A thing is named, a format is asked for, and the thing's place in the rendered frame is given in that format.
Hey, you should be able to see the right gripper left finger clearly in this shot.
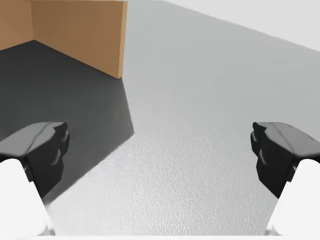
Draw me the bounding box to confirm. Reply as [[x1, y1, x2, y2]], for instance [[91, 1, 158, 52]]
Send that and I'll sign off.
[[0, 121, 71, 237]]

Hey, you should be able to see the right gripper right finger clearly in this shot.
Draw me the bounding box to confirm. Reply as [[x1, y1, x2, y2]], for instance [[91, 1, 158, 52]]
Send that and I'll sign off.
[[250, 121, 320, 237]]

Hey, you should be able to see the tall board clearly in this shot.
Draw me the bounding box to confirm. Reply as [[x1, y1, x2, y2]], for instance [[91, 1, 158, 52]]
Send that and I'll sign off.
[[0, 0, 129, 80]]

